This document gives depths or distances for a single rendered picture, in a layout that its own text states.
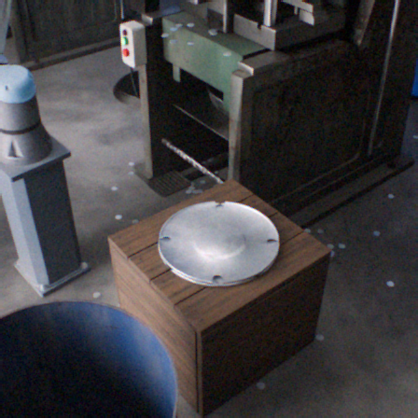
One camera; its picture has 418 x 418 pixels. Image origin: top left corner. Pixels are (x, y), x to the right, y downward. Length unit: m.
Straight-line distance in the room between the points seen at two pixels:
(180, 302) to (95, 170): 1.13
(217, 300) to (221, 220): 0.26
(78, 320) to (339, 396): 0.74
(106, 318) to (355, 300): 0.90
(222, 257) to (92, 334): 0.36
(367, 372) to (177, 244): 0.63
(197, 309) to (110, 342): 0.20
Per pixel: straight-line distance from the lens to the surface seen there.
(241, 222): 1.44
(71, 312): 1.14
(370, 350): 1.68
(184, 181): 1.91
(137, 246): 1.40
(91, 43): 3.36
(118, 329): 1.14
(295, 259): 1.37
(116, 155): 2.37
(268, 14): 1.64
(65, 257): 1.79
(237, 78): 1.55
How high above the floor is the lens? 1.29
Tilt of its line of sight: 39 degrees down
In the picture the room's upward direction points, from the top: straight up
